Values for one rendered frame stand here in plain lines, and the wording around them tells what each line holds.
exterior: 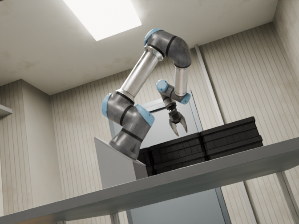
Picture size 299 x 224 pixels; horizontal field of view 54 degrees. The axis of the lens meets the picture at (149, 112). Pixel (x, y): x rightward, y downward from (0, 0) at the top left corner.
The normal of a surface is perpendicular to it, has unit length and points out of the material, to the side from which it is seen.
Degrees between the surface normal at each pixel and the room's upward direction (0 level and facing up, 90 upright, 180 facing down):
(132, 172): 90
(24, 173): 90
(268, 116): 90
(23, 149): 90
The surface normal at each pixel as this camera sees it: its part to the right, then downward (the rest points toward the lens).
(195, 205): -0.24, -0.27
